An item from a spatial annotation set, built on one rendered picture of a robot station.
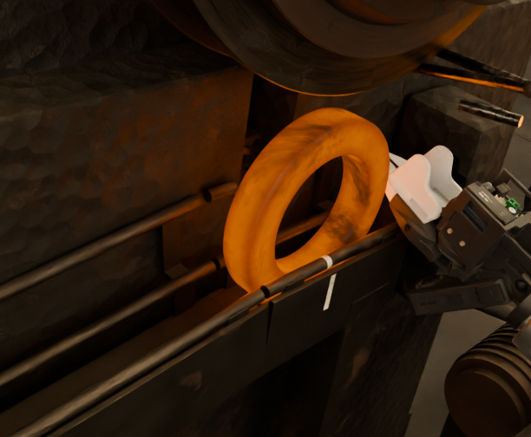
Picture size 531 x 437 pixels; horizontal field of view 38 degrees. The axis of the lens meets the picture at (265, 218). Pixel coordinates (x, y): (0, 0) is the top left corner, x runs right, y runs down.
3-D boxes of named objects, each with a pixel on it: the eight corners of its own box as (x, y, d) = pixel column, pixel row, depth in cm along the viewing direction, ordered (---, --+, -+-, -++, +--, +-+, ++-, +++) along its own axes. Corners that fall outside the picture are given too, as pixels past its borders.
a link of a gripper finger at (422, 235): (416, 183, 75) (479, 246, 72) (408, 194, 76) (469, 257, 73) (387, 196, 72) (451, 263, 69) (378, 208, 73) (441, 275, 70)
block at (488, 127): (355, 269, 94) (399, 89, 81) (395, 248, 99) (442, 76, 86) (423, 316, 88) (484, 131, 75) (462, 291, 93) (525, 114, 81)
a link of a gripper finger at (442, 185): (421, 113, 76) (488, 177, 72) (394, 154, 80) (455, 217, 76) (402, 120, 74) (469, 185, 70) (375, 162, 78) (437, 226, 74)
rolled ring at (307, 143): (410, 100, 68) (382, 86, 70) (264, 151, 56) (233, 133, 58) (368, 265, 78) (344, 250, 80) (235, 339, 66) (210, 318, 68)
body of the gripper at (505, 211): (501, 162, 72) (600, 255, 67) (455, 221, 77) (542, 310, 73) (455, 184, 67) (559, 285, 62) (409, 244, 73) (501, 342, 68)
